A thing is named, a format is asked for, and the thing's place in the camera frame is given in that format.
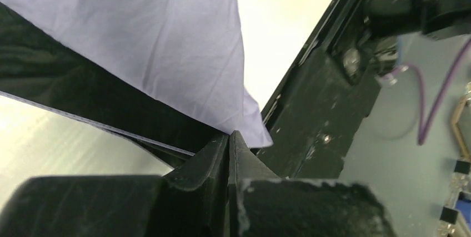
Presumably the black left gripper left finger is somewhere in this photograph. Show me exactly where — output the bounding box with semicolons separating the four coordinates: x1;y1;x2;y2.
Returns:
1;135;229;236

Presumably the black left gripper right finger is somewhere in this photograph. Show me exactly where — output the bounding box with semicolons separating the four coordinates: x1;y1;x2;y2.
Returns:
228;132;396;236

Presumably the lavender folding umbrella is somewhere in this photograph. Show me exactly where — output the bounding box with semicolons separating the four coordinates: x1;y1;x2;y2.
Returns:
1;0;273;156

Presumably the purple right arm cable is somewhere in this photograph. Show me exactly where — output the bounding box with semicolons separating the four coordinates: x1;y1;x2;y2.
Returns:
382;37;471;147

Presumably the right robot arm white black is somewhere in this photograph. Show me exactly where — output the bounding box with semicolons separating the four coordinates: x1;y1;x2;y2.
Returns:
363;0;470;40

